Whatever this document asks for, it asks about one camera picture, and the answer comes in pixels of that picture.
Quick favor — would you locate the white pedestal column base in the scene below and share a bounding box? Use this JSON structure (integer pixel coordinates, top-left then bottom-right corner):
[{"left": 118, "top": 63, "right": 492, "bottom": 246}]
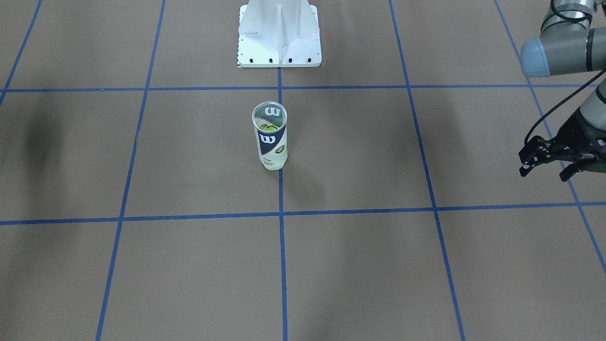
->
[{"left": 237, "top": 0, "right": 322, "bottom": 68}]

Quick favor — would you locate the clear tennis ball can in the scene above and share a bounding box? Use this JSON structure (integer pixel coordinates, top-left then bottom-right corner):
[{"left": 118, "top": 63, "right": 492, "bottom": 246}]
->
[{"left": 251, "top": 101, "right": 288, "bottom": 171}]

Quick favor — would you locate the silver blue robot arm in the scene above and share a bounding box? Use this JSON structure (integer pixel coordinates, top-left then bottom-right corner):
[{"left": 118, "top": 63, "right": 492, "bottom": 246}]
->
[{"left": 518, "top": 0, "right": 606, "bottom": 182}]

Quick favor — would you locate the black camera cable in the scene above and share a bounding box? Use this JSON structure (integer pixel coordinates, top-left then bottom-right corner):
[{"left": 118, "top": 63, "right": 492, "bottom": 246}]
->
[{"left": 524, "top": 71, "right": 606, "bottom": 145}]

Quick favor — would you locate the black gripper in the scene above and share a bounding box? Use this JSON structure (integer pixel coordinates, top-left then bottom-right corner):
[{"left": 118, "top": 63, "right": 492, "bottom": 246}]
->
[{"left": 518, "top": 109, "right": 606, "bottom": 182}]

